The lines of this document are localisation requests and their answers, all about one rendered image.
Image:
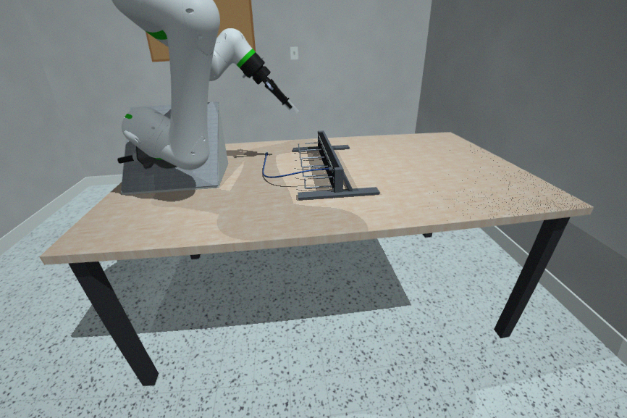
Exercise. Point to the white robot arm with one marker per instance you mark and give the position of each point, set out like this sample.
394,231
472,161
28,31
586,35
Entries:
189,28

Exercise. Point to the black patch panel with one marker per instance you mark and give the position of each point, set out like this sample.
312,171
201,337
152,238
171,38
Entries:
334,170

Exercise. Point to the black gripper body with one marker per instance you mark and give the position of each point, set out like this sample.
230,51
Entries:
262,76

